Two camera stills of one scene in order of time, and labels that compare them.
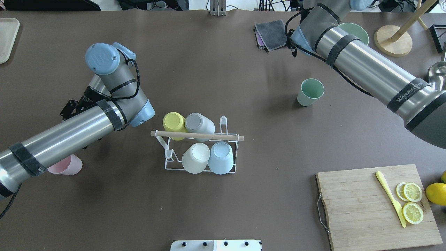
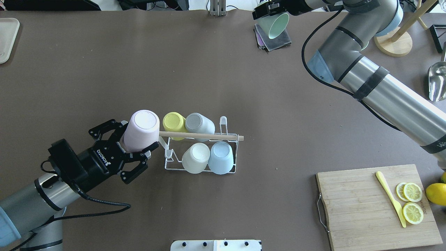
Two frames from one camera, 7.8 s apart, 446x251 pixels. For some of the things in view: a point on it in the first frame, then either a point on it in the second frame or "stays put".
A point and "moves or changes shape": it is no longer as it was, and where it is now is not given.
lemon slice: (410, 191) stays put
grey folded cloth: (271, 35) stays put
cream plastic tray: (9, 28) stays put
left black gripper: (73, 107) -> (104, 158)
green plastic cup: (311, 89) -> (274, 24)
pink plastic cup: (71, 165) moves or changes shape
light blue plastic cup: (221, 160) stays put
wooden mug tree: (394, 41) stays put
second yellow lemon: (443, 179) stays put
